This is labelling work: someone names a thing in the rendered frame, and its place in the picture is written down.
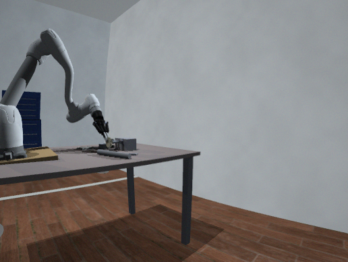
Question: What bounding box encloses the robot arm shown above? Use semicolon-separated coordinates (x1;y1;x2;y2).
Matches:
0;28;102;161

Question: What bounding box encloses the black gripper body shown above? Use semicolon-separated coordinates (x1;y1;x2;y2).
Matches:
92;111;105;126

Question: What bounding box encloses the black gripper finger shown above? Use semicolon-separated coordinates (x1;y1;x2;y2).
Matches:
92;120;108;142
101;120;109;137

